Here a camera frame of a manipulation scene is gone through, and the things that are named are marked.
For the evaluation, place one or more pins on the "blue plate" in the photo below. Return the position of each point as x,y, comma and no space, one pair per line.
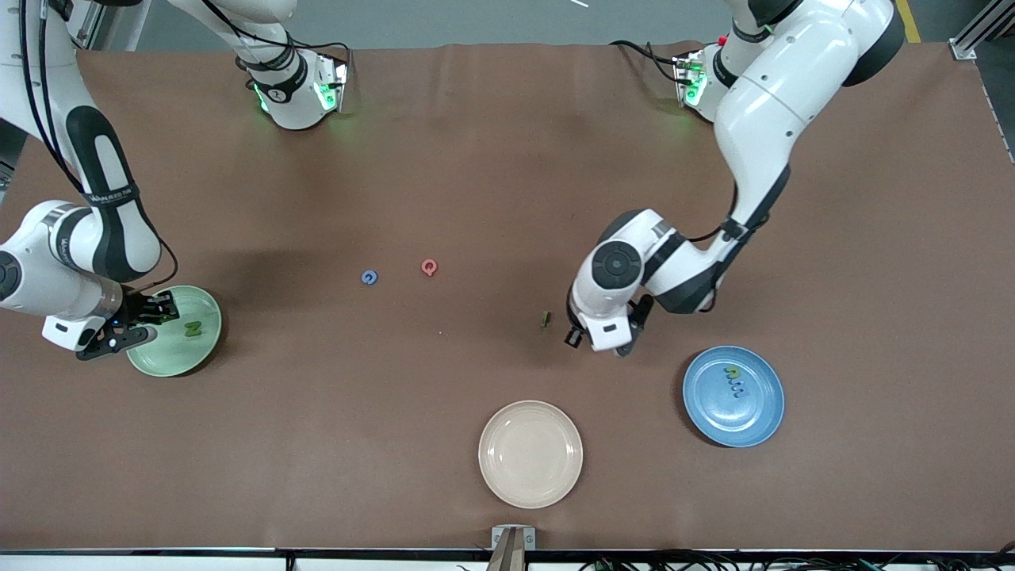
733,420

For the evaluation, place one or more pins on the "green plate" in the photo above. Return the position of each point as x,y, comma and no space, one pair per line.
182,357

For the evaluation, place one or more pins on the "grey metal mount bracket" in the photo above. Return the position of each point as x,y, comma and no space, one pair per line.
511,547

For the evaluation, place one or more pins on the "cream plate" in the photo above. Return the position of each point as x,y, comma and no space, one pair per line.
530,456

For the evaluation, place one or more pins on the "blue lowercase letter m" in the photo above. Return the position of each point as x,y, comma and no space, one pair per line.
738,390

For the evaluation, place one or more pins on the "blue uppercase letter G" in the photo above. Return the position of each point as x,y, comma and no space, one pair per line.
369,277

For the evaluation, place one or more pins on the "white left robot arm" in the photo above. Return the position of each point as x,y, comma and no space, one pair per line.
761,119

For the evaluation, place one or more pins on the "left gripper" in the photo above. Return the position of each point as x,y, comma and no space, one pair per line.
572,318

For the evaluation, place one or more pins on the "green lowercase letter n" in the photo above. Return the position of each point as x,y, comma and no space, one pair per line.
733,371

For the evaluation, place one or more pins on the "red uppercase letter Q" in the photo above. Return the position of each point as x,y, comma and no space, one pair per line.
429,267

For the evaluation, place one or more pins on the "aluminium frame profile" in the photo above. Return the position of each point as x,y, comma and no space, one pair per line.
93,32
971,44

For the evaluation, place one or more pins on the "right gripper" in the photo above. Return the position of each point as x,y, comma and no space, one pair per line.
139,308

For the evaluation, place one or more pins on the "brown table cover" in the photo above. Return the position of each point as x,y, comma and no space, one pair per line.
507,198

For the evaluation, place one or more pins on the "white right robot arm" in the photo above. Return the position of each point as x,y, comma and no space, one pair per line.
277,99

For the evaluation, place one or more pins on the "green uppercase letter Z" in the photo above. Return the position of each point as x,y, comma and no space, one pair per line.
193,328

